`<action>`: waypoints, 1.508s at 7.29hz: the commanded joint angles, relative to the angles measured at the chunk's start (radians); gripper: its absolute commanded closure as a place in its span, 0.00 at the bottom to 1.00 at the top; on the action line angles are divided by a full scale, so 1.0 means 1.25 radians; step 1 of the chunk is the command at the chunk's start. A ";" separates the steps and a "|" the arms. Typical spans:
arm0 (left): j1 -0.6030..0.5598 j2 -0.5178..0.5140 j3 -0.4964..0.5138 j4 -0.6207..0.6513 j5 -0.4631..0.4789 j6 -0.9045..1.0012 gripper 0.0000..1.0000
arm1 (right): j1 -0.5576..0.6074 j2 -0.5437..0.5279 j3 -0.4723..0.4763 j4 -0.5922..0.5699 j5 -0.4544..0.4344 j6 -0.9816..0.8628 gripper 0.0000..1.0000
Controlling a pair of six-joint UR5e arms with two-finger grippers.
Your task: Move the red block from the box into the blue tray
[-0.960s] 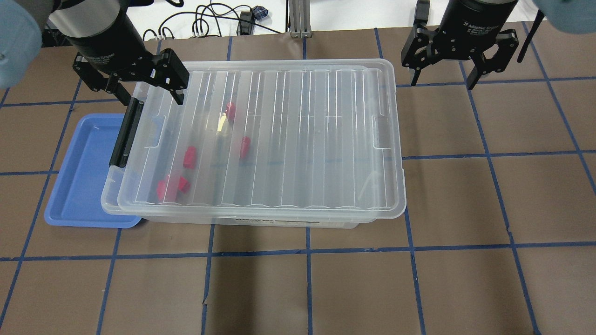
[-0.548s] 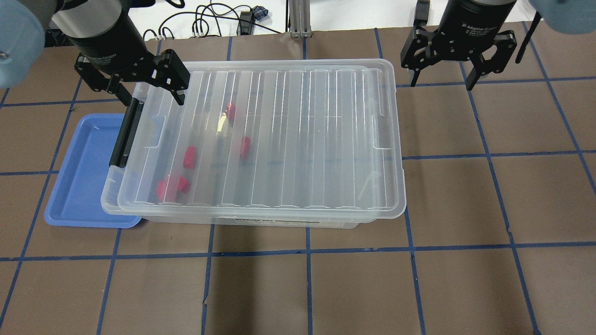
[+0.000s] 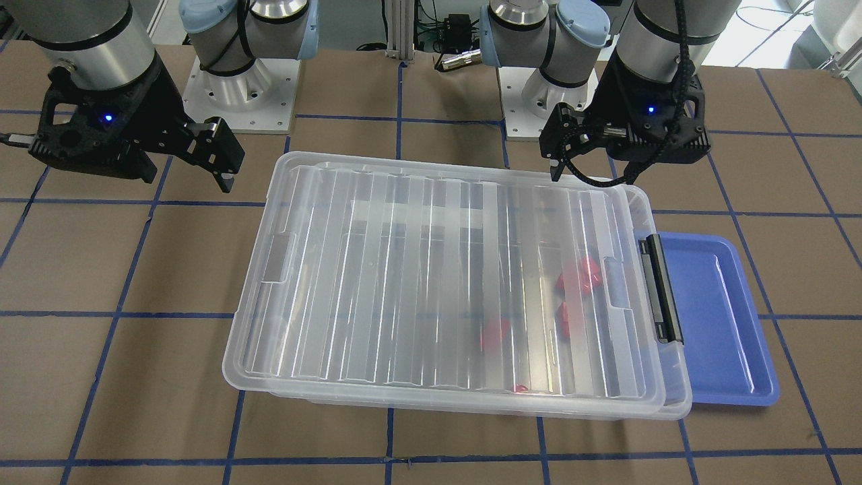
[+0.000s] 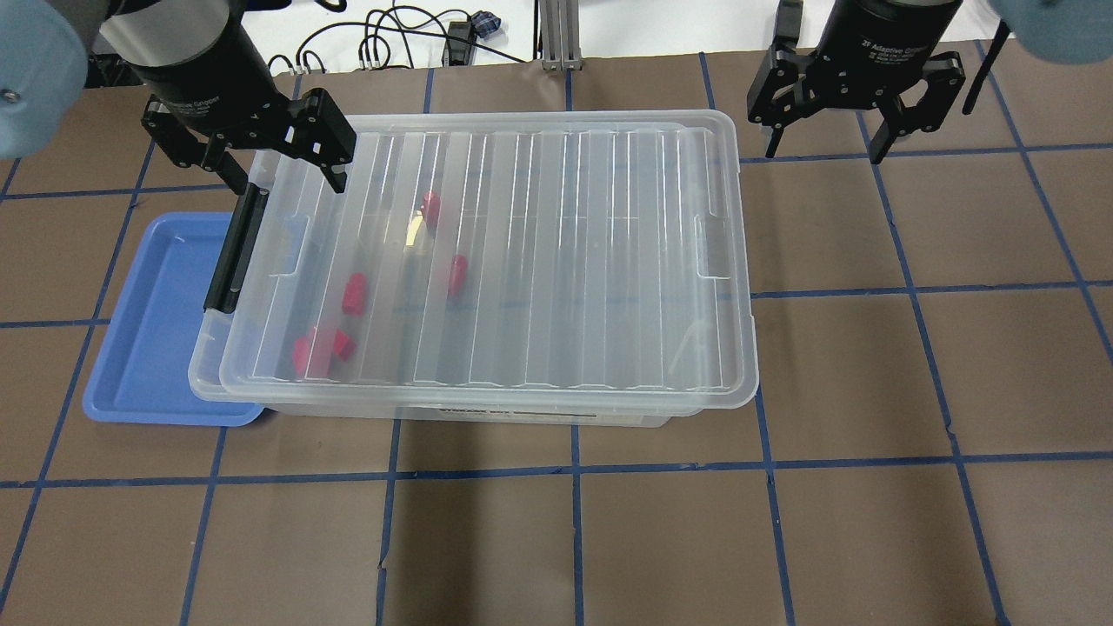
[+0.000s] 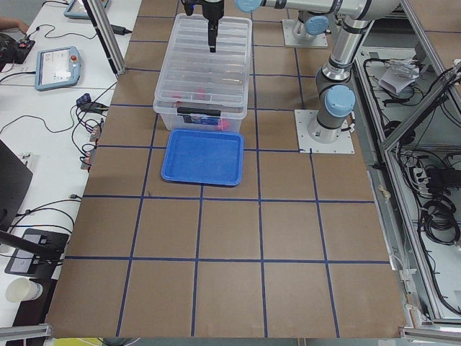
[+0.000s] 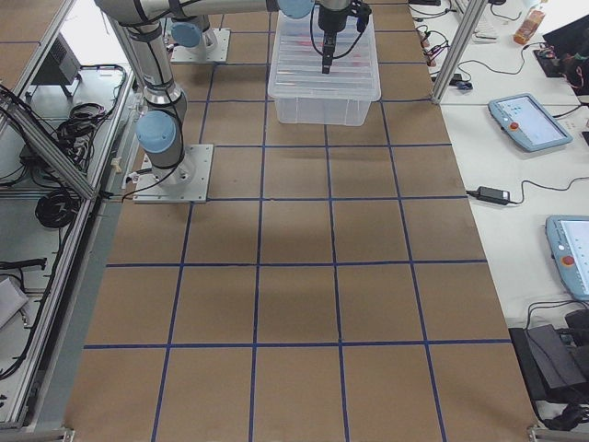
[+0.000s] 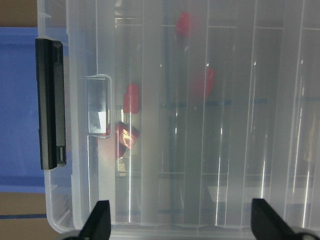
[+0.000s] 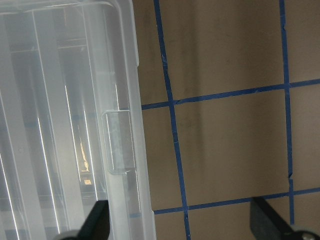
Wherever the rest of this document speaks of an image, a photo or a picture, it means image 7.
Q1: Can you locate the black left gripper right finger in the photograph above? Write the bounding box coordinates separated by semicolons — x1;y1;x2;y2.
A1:
250;198;320;240

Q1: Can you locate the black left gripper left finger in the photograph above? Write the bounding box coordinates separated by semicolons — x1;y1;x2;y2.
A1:
66;200;111;240

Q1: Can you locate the blue plastic tray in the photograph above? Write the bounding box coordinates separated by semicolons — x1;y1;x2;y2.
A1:
0;26;73;194

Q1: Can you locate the clear plastic storage box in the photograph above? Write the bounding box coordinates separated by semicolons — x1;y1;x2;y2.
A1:
34;0;320;236

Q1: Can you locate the clear ribbed box lid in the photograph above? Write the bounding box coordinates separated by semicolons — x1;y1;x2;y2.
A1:
69;0;320;228

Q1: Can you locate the black box latch handle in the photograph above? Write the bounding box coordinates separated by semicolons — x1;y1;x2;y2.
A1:
35;38;67;170

